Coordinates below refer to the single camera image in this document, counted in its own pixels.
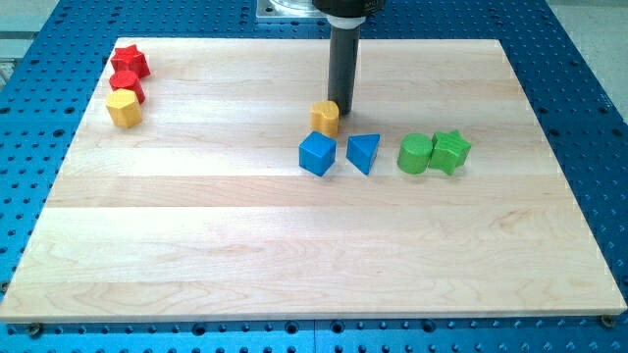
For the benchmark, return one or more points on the red star block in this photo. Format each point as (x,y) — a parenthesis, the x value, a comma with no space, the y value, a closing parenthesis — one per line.
(130,59)

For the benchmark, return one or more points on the green star block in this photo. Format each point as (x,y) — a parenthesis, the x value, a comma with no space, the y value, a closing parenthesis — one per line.
(450,151)

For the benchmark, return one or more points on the red cylinder block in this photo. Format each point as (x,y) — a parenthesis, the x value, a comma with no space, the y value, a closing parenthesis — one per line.
(128,80)

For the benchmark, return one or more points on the light wooden board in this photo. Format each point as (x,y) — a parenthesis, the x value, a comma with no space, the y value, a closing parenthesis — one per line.
(202,213)

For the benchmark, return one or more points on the yellow heart block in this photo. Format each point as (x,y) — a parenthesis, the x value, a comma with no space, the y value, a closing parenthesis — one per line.
(325,118)

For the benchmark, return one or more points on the green cylinder block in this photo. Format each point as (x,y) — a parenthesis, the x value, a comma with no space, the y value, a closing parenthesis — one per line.
(414,153)

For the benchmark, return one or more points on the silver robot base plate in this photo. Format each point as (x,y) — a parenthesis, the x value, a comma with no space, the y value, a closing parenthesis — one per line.
(282,9)

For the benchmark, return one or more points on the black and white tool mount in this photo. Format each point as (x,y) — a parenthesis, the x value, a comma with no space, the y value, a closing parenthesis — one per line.
(348,13)

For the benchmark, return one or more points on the blue cube block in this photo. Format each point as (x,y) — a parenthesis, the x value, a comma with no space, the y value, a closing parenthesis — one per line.
(316,153)

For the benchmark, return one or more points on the yellow hexagon block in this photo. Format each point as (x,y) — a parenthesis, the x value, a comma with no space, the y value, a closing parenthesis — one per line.
(123,108)

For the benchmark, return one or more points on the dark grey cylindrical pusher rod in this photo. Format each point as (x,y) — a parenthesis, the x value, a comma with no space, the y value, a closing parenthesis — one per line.
(342,66)

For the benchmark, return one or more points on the blue triangle block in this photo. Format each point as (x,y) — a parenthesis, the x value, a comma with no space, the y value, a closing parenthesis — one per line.
(362,151)

